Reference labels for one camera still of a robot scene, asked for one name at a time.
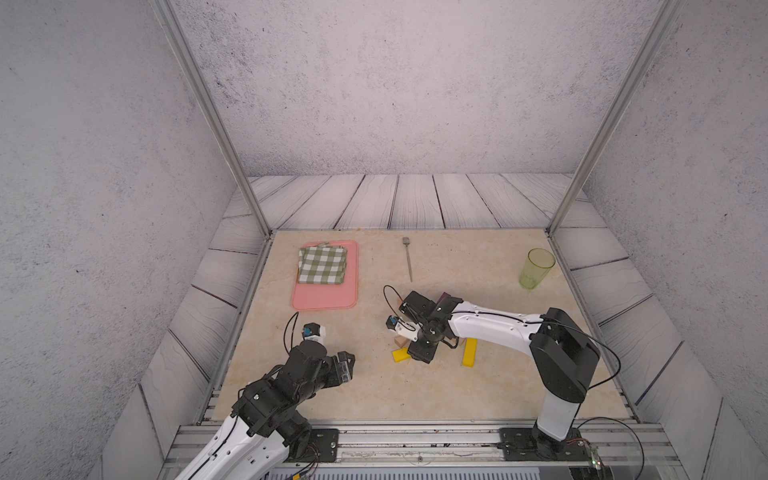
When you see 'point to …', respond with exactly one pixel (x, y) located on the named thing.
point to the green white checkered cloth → (322, 264)
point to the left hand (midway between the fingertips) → (348, 363)
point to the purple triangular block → (445, 294)
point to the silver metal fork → (406, 242)
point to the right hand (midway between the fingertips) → (420, 346)
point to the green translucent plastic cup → (537, 265)
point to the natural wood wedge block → (401, 341)
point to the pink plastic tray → (332, 296)
